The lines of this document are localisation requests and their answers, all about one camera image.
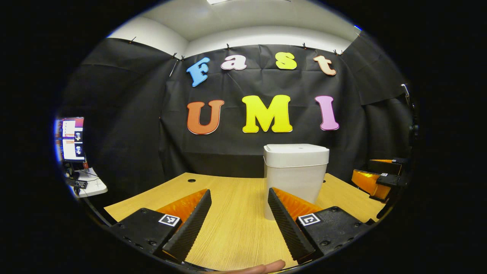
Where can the computer monitor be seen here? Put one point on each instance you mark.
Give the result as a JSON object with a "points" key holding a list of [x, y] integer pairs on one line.
{"points": [[72, 140]]}

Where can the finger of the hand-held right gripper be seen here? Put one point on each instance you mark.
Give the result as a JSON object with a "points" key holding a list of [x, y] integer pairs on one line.
{"points": [[388, 166], [369, 182]]}

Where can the small black device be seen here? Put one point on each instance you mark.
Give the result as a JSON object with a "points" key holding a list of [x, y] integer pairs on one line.
{"points": [[80, 184]]}

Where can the white side table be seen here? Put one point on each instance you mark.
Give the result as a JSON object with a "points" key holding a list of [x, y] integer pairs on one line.
{"points": [[95, 188]]}

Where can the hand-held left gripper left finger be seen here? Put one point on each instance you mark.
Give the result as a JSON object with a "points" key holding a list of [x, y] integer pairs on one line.
{"points": [[192, 224]]}

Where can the row of black cloth clips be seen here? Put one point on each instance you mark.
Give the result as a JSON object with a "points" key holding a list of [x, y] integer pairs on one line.
{"points": [[228, 46]]}

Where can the wooden desktop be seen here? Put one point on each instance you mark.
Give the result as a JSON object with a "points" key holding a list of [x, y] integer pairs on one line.
{"points": [[236, 213]]}

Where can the black backdrop cloth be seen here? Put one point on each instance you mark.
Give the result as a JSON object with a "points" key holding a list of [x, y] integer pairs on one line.
{"points": [[228, 152]]}

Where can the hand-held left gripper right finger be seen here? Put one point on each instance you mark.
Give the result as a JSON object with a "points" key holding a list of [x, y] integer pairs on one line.
{"points": [[287, 224]]}

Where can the white desktop garbage bin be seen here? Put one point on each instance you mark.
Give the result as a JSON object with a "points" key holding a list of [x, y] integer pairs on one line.
{"points": [[295, 171]]}

